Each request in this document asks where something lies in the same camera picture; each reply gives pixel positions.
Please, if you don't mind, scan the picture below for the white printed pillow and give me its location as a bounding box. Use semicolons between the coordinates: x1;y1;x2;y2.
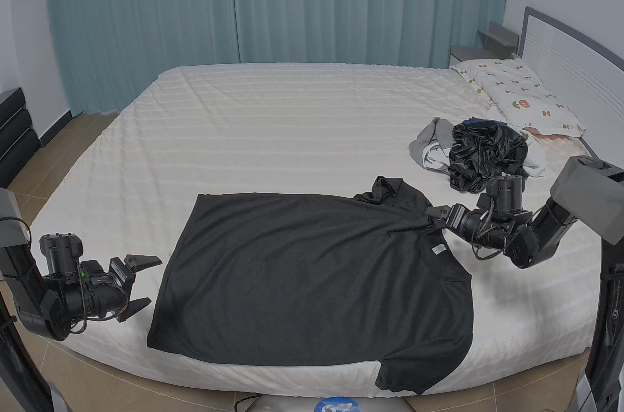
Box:
449;58;587;139

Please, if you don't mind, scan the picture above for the black T-shirt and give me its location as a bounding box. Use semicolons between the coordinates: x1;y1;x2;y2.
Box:
146;176;476;396

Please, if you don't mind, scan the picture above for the grey bedside table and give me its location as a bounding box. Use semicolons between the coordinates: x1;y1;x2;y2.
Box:
449;21;518;67

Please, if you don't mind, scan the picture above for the bed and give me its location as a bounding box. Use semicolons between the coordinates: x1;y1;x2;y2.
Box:
27;6;624;401

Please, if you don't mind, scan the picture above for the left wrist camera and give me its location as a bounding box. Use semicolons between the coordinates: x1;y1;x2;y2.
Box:
79;259;105;286

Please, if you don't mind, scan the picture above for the pile of clothes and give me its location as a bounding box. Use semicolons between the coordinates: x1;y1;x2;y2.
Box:
409;117;546;195

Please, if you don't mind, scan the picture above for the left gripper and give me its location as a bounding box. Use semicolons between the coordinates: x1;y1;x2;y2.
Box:
80;254;163;324

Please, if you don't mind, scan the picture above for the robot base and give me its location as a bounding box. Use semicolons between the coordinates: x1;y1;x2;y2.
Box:
244;393;408;412

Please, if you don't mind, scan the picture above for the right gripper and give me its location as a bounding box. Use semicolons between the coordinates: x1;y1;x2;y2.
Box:
451;204;488;246

